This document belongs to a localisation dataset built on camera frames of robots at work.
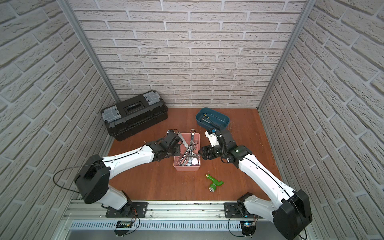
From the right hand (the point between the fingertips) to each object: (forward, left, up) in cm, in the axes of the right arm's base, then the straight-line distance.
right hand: (206, 150), depth 79 cm
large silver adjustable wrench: (+8, +12, -8) cm, 17 cm away
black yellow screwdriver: (+37, -4, -14) cm, 40 cm away
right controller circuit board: (-34, -18, -17) cm, 42 cm away
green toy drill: (-16, -2, -13) cm, 21 cm away
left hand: (+6, +15, -6) cm, 17 cm away
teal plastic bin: (+35, -7, -15) cm, 38 cm away
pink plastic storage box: (+1, +10, -13) cm, 17 cm away
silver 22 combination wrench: (-1, +10, -13) cm, 16 cm away
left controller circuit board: (-29, +44, -18) cm, 56 cm away
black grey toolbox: (+27, +46, +1) cm, 53 cm away
